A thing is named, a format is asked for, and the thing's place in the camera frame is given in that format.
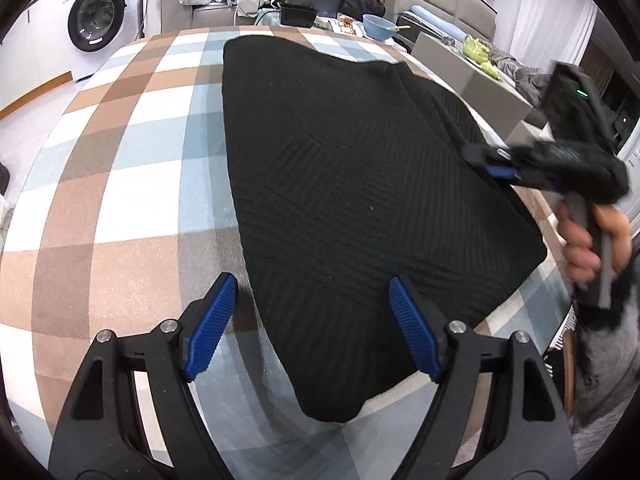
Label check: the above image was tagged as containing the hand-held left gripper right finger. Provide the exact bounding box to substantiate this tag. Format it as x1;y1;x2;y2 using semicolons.
388;275;573;480

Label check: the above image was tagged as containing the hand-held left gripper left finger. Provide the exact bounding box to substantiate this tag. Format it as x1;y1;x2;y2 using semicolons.
47;271;240;480

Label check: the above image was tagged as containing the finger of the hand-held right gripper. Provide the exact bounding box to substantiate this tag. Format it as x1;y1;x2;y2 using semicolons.
460;142;523;183

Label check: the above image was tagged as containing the black knitted sweater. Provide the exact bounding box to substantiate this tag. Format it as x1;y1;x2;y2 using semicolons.
221;35;548;423

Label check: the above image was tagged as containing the person's right forearm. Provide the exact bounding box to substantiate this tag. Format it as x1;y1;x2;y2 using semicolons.
570;240;640;456

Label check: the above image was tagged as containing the person's right hand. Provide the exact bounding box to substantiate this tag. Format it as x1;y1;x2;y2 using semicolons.
556;202;632;286

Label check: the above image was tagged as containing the dark cabinet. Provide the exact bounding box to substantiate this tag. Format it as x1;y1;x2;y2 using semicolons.
582;35;640;151

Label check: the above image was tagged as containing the cardboard box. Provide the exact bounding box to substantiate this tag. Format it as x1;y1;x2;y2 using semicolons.
412;31;533;133

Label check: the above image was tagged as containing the grey crumpled garment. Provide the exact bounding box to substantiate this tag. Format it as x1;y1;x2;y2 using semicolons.
487;42;553;108

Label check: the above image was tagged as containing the green toy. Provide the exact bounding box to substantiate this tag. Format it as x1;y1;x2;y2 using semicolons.
461;35;502;79

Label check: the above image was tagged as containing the grey sofa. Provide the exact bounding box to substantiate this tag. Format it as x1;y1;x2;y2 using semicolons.
160;0;498;56

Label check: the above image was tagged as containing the blue bowl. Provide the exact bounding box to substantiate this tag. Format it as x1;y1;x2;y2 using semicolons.
362;13;401;41

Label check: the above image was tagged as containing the checkered blanket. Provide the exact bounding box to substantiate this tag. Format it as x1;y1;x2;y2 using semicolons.
0;25;576;480

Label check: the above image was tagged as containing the black plastic tray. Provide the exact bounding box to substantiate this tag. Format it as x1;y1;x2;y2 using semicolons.
279;0;347;26

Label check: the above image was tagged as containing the white washing machine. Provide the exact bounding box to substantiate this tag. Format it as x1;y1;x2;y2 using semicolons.
47;0;146;83

